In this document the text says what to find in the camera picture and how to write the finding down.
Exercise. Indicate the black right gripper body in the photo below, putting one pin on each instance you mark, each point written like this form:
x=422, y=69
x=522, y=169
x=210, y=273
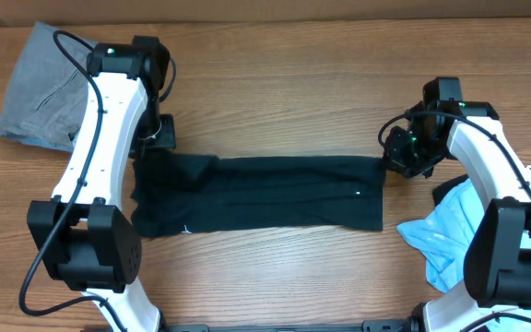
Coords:
x=418, y=150

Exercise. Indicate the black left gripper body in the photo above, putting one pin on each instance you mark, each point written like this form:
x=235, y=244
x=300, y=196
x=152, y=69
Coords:
x=154, y=130

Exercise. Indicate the black t-shirt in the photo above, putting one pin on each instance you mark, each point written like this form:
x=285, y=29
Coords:
x=177, y=193

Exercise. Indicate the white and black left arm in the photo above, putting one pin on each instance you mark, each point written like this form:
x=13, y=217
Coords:
x=83, y=237

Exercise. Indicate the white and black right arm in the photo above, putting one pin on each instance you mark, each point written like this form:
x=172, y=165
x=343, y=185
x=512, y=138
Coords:
x=497, y=268

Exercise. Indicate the light blue t-shirt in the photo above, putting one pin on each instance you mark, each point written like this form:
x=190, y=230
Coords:
x=443, y=238

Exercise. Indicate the folded grey shorts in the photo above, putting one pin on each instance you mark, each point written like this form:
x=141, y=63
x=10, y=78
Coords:
x=46, y=96

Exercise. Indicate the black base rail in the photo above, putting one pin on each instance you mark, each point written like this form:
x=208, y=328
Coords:
x=386, y=325

